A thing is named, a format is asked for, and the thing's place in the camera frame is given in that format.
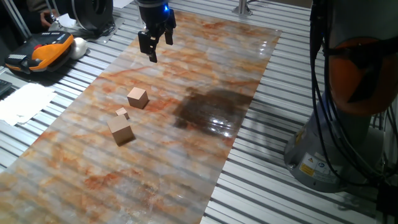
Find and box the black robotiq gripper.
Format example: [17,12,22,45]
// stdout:
[136,0,177,64]

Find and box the orange marble pattern mat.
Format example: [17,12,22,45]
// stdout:
[0,9,282,224]

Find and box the medium wooden cube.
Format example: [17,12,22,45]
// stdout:
[126,86,150,110]

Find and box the small wooden cube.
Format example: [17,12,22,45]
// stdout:
[115,107,130,121]

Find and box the orange black teach pendant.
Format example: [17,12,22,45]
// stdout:
[4,30,75,75]

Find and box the grey metal plate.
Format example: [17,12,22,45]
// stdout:
[49,15,126,44]

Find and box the bare bystander hand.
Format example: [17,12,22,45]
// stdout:
[39,9,60,30]

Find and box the large wooden cube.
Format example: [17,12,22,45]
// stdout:
[106,114,136,147]

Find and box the white paper sheet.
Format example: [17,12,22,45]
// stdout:
[0,82,58,127]

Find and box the silver metal post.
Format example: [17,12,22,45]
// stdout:
[231,0,254,17]

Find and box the aluminium frame strut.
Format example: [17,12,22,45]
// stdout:
[1,0,32,40]

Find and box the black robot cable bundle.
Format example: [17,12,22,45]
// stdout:
[308,0,398,189]

